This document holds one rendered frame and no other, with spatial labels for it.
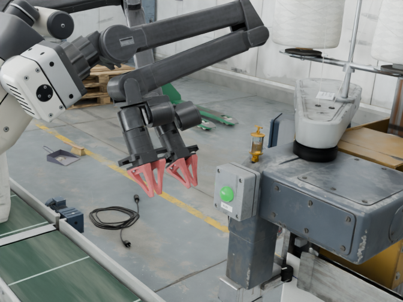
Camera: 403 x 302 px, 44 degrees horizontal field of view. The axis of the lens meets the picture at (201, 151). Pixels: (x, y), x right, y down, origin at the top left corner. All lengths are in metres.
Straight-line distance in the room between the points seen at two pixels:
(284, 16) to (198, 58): 0.22
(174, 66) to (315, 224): 0.50
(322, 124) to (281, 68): 6.56
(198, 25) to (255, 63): 6.67
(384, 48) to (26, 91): 0.71
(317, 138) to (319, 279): 0.32
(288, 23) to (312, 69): 6.02
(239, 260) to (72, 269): 1.44
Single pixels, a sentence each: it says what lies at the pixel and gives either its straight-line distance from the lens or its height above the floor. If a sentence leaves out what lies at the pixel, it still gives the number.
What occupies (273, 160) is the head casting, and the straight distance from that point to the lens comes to 0.98.
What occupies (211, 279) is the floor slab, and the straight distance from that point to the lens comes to 3.01.
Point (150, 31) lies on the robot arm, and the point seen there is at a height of 1.55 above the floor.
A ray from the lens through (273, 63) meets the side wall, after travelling 7.62.
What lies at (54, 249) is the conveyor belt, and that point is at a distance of 2.55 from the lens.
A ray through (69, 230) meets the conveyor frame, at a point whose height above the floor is 0.40.
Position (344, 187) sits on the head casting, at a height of 1.34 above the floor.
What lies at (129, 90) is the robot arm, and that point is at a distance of 1.09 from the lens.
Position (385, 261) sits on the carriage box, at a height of 1.10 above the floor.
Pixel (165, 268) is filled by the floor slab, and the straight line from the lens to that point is 3.08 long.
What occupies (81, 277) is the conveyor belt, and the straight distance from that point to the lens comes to 2.33.
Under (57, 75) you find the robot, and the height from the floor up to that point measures 1.47.
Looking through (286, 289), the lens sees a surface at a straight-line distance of 1.23.
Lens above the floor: 1.67
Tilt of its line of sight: 19 degrees down
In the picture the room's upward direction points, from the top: 4 degrees clockwise
